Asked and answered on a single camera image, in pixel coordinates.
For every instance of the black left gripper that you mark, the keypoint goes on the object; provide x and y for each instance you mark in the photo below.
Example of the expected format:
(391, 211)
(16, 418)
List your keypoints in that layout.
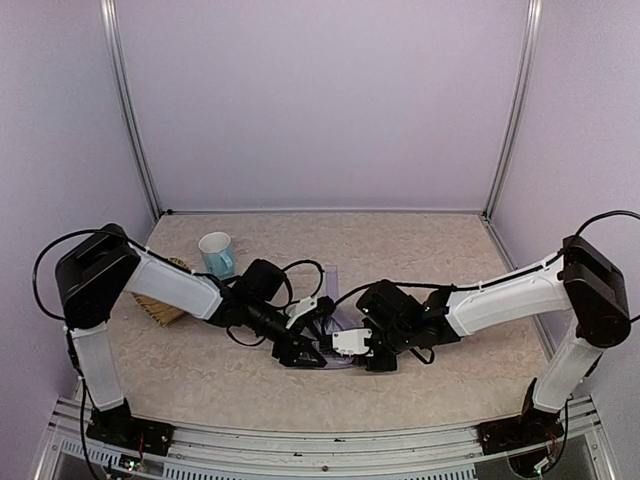
(292, 344)

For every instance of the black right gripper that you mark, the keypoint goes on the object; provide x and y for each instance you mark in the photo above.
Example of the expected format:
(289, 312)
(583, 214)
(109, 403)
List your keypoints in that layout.
(376, 353)

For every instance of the lilac folding umbrella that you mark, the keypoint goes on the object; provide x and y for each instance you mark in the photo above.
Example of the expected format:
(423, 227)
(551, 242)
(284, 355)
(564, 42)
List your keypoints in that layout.
(340, 321)

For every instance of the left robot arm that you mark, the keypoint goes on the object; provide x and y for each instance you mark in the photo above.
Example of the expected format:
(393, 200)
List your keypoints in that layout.
(93, 275)

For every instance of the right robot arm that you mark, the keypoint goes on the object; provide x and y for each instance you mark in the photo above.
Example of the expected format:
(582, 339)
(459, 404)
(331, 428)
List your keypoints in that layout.
(579, 279)

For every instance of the woven bamboo tray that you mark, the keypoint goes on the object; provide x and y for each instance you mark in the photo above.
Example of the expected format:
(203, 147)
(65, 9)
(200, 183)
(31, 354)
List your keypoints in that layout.
(163, 314)

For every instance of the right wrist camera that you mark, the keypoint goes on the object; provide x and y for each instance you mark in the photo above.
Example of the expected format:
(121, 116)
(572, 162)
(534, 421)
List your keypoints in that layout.
(348, 343)

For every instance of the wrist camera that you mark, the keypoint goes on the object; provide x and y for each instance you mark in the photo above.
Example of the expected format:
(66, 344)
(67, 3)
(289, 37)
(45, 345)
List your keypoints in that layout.
(297, 310)
(348, 343)

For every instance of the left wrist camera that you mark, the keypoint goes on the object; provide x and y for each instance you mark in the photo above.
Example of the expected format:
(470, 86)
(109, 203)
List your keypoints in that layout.
(297, 310)

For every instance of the aluminium front rail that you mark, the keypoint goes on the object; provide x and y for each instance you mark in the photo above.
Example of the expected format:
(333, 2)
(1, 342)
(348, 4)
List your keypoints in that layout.
(199, 452)

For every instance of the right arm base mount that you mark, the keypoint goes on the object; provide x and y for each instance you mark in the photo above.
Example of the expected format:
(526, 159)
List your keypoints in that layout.
(528, 428)

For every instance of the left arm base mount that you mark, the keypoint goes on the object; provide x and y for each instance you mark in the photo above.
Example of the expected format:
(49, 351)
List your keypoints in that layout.
(132, 433)

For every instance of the right frame post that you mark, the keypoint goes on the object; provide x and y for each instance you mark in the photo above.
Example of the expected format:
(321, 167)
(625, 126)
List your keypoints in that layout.
(517, 107)

